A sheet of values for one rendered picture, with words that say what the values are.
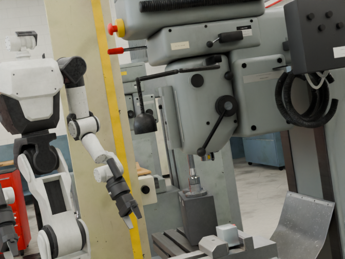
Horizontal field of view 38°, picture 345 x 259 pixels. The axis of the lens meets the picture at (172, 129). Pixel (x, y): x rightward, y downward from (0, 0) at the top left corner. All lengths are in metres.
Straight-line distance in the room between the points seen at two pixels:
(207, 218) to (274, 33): 0.78
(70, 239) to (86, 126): 0.52
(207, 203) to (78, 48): 1.72
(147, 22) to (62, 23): 1.89
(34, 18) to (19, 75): 8.73
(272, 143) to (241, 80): 7.41
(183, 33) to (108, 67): 1.84
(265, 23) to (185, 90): 0.35
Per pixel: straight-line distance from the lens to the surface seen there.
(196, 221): 2.02
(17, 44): 2.21
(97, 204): 3.40
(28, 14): 10.85
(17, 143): 2.28
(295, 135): 1.91
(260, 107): 1.66
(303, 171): 1.91
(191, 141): 1.62
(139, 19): 1.56
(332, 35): 1.52
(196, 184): 2.03
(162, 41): 1.58
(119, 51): 1.74
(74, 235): 2.12
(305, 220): 1.89
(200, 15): 1.61
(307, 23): 1.48
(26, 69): 2.14
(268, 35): 1.71
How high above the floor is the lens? 1.49
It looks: 3 degrees down
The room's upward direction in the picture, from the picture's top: 9 degrees counter-clockwise
